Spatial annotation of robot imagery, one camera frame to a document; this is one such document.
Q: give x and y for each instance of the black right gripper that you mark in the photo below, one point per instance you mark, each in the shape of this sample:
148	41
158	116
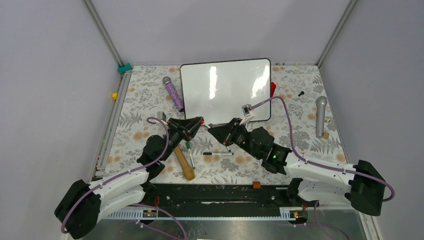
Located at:
225	134

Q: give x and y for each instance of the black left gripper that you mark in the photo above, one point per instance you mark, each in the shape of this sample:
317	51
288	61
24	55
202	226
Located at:
187	127

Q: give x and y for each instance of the white whiteboard black frame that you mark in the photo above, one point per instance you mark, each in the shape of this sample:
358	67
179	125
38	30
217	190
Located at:
217	91

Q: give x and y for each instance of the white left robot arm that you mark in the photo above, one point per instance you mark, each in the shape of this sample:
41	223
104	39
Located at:
85	204

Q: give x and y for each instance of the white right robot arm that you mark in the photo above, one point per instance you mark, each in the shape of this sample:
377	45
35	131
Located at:
359	185

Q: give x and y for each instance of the red object behind whiteboard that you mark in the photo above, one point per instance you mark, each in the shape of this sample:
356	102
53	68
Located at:
272	89

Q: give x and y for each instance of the green cap marker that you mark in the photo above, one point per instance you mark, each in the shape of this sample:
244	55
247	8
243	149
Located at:
188	146

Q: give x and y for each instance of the black cap marker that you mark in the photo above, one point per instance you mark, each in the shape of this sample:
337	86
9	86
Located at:
217	154

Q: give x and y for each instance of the wooden microphone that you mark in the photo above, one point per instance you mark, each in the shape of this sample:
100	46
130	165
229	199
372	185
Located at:
187	170

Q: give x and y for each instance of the purple glitter microphone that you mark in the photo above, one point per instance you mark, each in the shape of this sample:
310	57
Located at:
172	91

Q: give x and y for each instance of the orange brown cylinder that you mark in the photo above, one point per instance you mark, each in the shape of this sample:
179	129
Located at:
256	185

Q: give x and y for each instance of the floral patterned mat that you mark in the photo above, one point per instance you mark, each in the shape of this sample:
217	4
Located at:
293	118

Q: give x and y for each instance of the small yellow cube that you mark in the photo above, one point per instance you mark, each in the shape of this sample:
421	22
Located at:
114	96

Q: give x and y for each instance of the teal block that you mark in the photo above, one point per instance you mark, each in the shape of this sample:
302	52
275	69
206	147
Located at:
124	68

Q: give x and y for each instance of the small brown wooden cube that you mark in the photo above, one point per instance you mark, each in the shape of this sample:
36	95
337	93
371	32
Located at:
326	135

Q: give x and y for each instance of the silver grey microphone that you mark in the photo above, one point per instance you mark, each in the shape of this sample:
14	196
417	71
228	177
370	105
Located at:
321	103

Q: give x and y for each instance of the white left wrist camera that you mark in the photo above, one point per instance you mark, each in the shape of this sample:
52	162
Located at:
161	116

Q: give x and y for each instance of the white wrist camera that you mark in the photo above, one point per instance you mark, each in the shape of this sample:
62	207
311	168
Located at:
161	116
249	114

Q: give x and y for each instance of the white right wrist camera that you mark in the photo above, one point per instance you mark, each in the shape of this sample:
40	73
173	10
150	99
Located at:
249	114

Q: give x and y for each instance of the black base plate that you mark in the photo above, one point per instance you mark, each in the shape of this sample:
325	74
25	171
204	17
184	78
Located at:
223	201

